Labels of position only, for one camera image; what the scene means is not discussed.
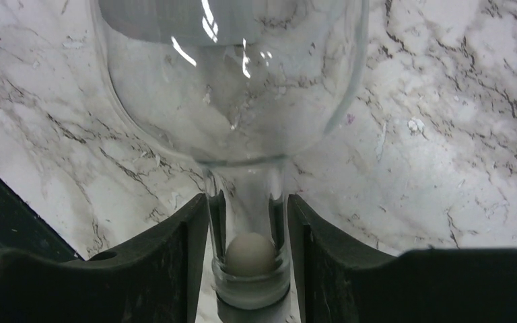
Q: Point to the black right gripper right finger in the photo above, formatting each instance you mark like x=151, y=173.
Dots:
x=340, y=279

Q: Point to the clear liquor bottle red label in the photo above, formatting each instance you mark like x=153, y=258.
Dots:
x=238, y=87

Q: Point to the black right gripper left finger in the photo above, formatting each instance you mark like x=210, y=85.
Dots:
x=153, y=277

